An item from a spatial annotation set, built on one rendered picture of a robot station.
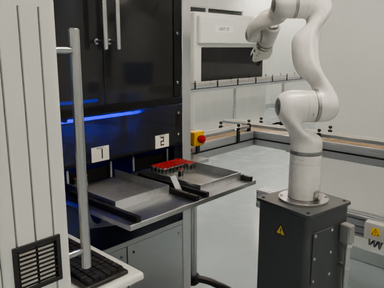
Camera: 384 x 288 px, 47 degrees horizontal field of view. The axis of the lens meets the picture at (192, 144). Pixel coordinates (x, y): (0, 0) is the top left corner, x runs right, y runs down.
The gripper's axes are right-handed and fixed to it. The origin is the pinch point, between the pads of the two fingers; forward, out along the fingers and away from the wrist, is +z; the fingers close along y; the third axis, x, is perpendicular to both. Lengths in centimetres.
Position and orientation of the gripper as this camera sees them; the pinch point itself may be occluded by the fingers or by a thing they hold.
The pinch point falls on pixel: (257, 62)
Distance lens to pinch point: 242.9
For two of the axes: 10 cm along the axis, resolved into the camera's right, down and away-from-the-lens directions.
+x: -3.4, -8.8, 3.4
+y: 9.3, -2.9, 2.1
